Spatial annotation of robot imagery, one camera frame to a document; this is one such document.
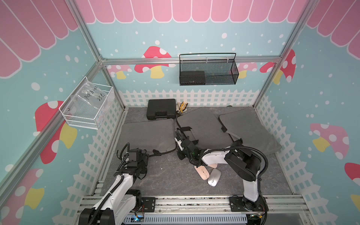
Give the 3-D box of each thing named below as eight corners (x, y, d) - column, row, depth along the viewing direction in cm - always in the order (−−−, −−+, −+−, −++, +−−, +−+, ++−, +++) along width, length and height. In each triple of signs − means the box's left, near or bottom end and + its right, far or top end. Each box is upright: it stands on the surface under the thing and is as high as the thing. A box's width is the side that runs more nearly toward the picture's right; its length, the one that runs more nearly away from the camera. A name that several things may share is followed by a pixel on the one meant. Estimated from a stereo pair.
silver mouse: (205, 182, 84) (205, 181, 82) (213, 167, 89) (213, 166, 88) (214, 189, 81) (215, 188, 80) (222, 173, 87) (223, 172, 85)
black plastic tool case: (146, 119, 114) (144, 114, 109) (150, 103, 126) (148, 98, 121) (175, 119, 114) (175, 114, 109) (176, 103, 126) (176, 98, 121)
